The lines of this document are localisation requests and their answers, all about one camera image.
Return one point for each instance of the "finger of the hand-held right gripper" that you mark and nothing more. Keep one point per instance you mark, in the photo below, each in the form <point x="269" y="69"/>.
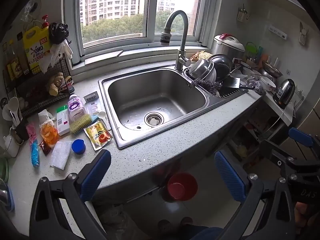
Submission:
<point x="301" y="137"/>
<point x="275" y="152"/>

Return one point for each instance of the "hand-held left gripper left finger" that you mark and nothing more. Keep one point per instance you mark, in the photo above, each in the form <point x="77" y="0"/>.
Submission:
<point x="96" y="172"/>

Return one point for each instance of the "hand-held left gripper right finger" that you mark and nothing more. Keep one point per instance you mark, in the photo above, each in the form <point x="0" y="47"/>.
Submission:
<point x="230" y="177"/>

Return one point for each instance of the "red plastic bucket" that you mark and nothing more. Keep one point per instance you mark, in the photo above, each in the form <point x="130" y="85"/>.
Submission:
<point x="182" y="187"/>

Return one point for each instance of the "green white medicine box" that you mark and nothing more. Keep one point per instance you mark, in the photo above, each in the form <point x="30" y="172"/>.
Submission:
<point x="62" y="122"/>

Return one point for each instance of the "clear bottle purple label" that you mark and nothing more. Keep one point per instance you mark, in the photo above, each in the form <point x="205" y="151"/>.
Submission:
<point x="75" y="107"/>

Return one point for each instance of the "person's right hand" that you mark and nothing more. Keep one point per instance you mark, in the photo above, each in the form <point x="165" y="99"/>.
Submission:
<point x="303" y="211"/>

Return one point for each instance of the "blue plastic lid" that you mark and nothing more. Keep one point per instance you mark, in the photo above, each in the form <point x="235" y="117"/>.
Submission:
<point x="78" y="147"/>

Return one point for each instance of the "yellow sauce packet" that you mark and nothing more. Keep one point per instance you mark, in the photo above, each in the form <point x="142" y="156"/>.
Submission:
<point x="98" y="135"/>

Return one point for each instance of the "white foam pad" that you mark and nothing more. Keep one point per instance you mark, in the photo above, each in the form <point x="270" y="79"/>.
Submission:
<point x="60" y="155"/>

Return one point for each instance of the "steel electric kettle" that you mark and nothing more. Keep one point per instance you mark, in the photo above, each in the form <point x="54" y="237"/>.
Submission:
<point x="285" y="92"/>

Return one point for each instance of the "yellow bristle scrub brush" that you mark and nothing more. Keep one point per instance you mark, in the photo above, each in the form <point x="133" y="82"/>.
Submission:
<point x="80" y="123"/>

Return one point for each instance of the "white plastic spoon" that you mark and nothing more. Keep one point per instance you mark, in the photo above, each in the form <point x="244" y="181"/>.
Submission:
<point x="102" y="115"/>

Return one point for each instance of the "orange plastic wrapper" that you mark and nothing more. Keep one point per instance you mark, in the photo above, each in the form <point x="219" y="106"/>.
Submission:
<point x="48" y="133"/>

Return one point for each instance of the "person's right slipper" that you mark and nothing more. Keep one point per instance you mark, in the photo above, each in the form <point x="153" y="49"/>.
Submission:
<point x="186" y="222"/>

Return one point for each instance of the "person's slipper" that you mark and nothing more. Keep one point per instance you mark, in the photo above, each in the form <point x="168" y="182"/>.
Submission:
<point x="163" y="226"/>
<point x="186" y="222"/>

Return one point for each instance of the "person's right leg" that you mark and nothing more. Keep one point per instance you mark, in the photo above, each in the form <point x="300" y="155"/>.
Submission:
<point x="200" y="233"/>

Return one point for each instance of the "white patterned bowl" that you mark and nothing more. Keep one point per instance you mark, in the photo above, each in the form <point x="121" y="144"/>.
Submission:
<point x="267" y="82"/>

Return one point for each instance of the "pink blue wrapper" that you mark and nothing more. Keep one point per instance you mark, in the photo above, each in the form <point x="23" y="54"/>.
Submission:
<point x="34" y="152"/>

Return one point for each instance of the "grey plastic bag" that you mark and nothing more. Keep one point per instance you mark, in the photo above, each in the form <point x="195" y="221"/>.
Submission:
<point x="256" y="86"/>

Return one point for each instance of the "steel frying pan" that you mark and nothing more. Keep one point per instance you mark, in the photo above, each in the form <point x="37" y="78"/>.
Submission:
<point x="272" y="71"/>

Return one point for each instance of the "clear packet grey label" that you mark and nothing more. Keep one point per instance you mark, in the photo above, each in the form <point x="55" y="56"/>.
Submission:
<point x="90" y="97"/>

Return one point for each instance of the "crumpled white tissue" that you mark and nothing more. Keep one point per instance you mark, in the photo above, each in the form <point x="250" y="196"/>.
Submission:
<point x="45" y="115"/>

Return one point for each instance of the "person's left slipper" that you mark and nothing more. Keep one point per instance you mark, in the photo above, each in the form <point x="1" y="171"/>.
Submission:
<point x="163" y="226"/>

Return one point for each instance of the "dark green utensil mug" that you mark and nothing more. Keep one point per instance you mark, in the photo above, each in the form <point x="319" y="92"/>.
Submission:
<point x="21" y="131"/>

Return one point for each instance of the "white ceramic teapot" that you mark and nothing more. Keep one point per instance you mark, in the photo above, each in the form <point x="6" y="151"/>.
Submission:
<point x="11" y="145"/>

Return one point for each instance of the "blue plastic tray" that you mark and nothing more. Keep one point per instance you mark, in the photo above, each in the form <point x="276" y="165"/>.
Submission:
<point x="10" y="200"/>

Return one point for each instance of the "green plastic bowl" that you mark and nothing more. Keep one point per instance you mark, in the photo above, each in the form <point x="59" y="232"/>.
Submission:
<point x="3" y="170"/>

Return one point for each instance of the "red snack packet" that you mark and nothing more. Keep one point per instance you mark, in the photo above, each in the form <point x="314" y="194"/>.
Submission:
<point x="67" y="83"/>

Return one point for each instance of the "dark tinsel scouring pad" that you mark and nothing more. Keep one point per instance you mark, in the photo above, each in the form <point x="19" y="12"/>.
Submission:
<point x="207" y="85"/>

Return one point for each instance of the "ginger root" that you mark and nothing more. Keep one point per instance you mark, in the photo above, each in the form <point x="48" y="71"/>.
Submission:
<point x="55" y="83"/>

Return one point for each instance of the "black wok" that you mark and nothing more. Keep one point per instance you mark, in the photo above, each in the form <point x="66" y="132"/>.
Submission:
<point x="222" y="66"/>

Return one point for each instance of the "stainless steel sink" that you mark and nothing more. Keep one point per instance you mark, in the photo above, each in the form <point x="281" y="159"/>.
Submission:
<point x="155" y="90"/>

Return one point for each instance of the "green plastic basket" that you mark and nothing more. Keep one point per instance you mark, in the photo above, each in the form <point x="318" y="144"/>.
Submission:
<point x="251" y="48"/>

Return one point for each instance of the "white rice paddle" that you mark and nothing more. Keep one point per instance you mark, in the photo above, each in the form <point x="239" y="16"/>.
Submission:
<point x="13" y="107"/>

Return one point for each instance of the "stainless steel bowl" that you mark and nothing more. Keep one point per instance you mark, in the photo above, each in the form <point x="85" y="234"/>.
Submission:
<point x="202" y="68"/>

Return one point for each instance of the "silver rice cooker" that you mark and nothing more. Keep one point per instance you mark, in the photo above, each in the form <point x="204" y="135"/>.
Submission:
<point x="230" y="47"/>

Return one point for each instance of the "yellow dish cloth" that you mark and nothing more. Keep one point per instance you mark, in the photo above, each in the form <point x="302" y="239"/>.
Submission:
<point x="201" y="55"/>

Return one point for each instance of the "brown sauce bottle yellow label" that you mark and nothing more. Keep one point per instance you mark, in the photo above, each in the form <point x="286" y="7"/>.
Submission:
<point x="13" y="65"/>

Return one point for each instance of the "yellow detergent bottle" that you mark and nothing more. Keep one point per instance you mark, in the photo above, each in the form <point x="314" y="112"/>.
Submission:
<point x="36" y="47"/>

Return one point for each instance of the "steel kitchen faucet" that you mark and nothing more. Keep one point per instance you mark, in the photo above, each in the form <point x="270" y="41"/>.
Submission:
<point x="183" y="42"/>

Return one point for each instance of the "black plastic bag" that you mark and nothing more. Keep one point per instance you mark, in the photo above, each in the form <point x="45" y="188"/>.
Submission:
<point x="58" y="32"/>

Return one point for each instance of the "white framed window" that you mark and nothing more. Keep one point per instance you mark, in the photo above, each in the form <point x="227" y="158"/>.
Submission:
<point x="150" y="5"/>

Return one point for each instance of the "white wall utensil holder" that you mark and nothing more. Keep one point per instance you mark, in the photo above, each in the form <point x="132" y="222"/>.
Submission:
<point x="303" y="36"/>

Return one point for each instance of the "white wall hook strip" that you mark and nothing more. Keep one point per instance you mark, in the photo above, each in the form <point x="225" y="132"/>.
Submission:
<point x="277" y="32"/>

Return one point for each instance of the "wall chopstick holder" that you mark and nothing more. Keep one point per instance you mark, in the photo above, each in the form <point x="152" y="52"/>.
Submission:
<point x="242" y="15"/>

